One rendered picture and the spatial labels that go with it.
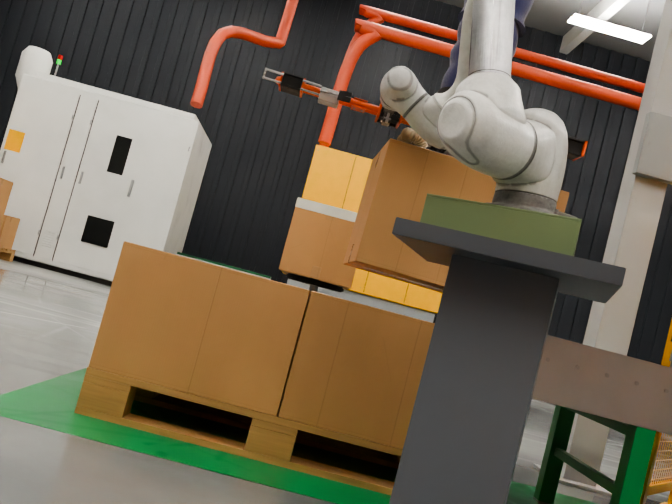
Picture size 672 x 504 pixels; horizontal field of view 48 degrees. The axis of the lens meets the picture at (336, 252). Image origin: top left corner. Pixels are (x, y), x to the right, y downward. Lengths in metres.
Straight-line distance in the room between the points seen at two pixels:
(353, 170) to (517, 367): 8.29
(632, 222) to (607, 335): 0.55
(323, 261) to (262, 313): 1.70
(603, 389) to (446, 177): 0.78
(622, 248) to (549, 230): 2.03
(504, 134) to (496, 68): 0.17
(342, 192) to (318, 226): 5.88
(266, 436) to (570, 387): 0.92
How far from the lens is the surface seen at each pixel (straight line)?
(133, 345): 2.39
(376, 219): 2.32
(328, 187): 9.88
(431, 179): 2.37
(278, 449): 2.37
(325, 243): 4.00
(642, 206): 3.82
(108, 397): 2.42
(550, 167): 1.87
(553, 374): 2.29
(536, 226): 1.75
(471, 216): 1.76
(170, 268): 2.37
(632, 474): 2.42
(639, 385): 2.39
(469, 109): 1.69
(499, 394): 1.77
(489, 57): 1.82
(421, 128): 2.26
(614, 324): 3.74
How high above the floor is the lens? 0.53
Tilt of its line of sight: 4 degrees up
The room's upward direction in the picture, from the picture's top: 15 degrees clockwise
